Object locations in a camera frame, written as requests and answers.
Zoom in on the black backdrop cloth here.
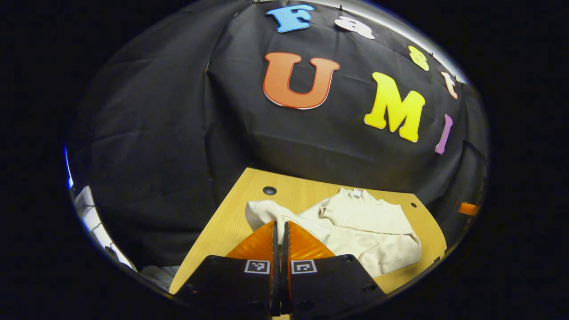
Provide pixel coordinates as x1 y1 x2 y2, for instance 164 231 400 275
67 0 489 272

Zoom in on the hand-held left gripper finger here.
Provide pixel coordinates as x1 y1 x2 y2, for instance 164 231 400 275
280 221 386 318
171 221 280 318

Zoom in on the cream white sweatshirt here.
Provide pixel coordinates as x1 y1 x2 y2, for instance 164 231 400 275
245 187 422 278

